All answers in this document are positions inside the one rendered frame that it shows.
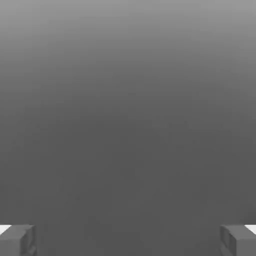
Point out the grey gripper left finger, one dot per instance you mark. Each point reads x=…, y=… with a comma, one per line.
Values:
x=16, y=240

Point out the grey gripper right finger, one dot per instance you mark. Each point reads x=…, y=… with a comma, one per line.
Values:
x=240, y=240

